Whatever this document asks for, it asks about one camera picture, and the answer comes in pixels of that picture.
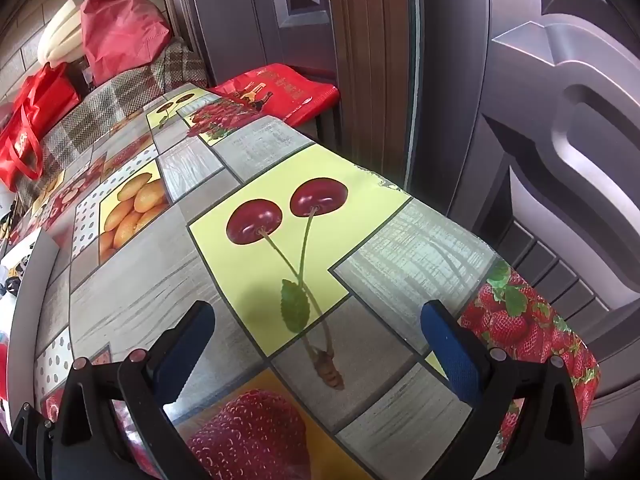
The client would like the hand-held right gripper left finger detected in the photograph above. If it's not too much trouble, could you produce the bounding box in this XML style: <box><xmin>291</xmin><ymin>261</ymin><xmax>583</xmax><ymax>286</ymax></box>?
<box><xmin>50</xmin><ymin>300</ymin><xmax>216</xmax><ymax>480</ymax></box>

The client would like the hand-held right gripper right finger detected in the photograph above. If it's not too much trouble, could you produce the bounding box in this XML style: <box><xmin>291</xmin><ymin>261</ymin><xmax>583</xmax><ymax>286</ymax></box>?
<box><xmin>420</xmin><ymin>300</ymin><xmax>586</xmax><ymax>480</ymax></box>

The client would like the white shallow tray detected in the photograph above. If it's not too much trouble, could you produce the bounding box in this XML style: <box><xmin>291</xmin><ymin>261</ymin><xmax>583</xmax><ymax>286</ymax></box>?
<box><xmin>0</xmin><ymin>227</ymin><xmax>61</xmax><ymax>411</ymax></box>

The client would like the fruit print tablecloth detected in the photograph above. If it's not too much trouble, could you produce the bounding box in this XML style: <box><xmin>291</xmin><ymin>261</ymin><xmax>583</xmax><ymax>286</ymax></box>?
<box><xmin>5</xmin><ymin>85</ymin><xmax>601</xmax><ymax>480</ymax></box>

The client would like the plaid cloth cover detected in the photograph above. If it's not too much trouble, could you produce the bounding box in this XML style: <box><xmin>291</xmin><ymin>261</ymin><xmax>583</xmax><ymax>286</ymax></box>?
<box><xmin>10</xmin><ymin>40</ymin><xmax>208</xmax><ymax>211</ymax></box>

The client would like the flat red printed bag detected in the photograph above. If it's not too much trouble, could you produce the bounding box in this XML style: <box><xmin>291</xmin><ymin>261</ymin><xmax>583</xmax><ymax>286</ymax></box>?
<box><xmin>207</xmin><ymin>63</ymin><xmax>341</xmax><ymax>128</ymax></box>

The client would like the brown panelled door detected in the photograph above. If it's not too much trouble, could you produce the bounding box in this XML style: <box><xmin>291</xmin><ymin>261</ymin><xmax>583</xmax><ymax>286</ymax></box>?
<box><xmin>415</xmin><ymin>0</ymin><xmax>640</xmax><ymax>480</ymax></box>
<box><xmin>160</xmin><ymin>0</ymin><xmax>346</xmax><ymax>86</ymax></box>

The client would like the red tote bag gold print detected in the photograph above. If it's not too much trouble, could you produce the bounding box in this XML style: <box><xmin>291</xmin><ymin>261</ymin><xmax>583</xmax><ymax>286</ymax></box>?
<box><xmin>0</xmin><ymin>62</ymin><xmax>81</xmax><ymax>191</ymax></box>

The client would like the pinkish red fabric bag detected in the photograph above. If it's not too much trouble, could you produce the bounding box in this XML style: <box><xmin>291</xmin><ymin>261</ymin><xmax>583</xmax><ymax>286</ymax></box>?
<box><xmin>80</xmin><ymin>0</ymin><xmax>173</xmax><ymax>86</ymax></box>

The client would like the folded white foam pad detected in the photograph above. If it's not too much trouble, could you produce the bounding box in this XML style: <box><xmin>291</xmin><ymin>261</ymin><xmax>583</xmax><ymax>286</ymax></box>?
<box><xmin>37</xmin><ymin>0</ymin><xmax>96</xmax><ymax>66</ymax></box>

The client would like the brown door frame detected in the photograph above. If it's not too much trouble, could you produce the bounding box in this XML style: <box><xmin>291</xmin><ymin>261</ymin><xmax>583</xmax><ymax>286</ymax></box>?
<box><xmin>325</xmin><ymin>0</ymin><xmax>421</xmax><ymax>196</ymax></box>

